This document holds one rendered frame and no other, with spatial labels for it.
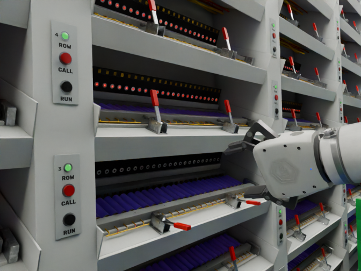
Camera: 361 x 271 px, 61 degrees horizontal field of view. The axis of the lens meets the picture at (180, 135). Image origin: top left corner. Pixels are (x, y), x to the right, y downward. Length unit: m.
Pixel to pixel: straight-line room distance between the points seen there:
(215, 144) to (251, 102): 0.30
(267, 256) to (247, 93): 0.51
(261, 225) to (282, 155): 0.55
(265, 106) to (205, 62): 0.31
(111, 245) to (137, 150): 0.17
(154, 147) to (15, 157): 0.25
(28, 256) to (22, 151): 0.15
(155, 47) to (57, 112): 0.25
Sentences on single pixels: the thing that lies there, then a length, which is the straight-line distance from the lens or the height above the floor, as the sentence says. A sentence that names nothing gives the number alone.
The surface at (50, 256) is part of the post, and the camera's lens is 0.50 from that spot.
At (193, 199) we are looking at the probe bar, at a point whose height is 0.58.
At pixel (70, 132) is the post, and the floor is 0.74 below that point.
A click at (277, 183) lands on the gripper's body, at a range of 0.53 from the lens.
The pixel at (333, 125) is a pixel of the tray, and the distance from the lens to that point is 1.63.
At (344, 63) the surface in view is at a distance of 1.85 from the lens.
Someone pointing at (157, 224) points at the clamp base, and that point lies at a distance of 0.64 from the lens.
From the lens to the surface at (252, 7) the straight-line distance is 1.00.
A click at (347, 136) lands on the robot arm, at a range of 0.47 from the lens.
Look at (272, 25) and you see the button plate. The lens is 1.07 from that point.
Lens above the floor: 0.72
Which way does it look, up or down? 1 degrees up
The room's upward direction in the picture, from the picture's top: 2 degrees counter-clockwise
